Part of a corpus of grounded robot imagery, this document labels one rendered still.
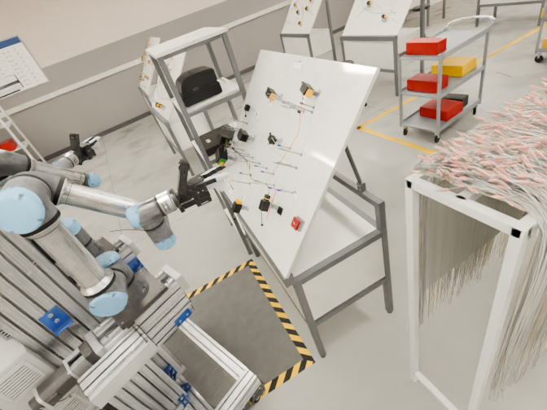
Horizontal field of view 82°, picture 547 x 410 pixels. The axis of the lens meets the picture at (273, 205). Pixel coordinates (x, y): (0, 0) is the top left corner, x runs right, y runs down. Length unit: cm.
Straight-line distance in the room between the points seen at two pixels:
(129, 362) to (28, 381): 39
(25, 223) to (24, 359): 66
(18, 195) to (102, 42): 782
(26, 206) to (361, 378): 192
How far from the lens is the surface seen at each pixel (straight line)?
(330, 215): 196
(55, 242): 113
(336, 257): 171
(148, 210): 108
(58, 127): 899
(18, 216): 107
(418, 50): 390
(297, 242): 152
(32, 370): 162
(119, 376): 144
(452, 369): 229
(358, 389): 222
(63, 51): 877
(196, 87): 241
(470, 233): 163
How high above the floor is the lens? 207
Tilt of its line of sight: 36 degrees down
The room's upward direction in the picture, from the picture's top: 19 degrees counter-clockwise
